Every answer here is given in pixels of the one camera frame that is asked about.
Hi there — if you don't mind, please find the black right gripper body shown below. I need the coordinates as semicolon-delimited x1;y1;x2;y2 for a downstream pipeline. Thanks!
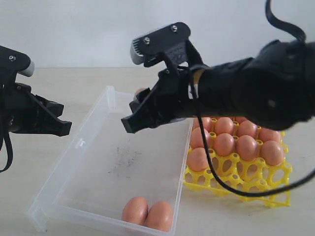
148;66;198;128

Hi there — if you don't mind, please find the black right camera cable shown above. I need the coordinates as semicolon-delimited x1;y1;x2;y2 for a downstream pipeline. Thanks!
187;0;315;197

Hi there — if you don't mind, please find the brown egg row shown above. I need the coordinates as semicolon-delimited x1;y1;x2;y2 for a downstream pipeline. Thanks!
214;117;234;135

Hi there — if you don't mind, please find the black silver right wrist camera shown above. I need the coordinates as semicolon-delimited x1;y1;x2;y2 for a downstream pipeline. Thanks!
130;22;203;74

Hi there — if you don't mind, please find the clear plastic bin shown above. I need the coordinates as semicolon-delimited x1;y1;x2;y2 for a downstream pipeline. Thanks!
26;86;191;236

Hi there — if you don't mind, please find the yellow plastic egg tray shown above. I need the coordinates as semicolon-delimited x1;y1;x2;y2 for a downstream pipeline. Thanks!
183;117;293;208

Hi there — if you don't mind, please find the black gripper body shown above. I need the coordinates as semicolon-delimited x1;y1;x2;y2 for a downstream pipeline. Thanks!
0;81;64;135

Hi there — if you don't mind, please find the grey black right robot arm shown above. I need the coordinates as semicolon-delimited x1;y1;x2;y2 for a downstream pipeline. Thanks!
0;39;315;136

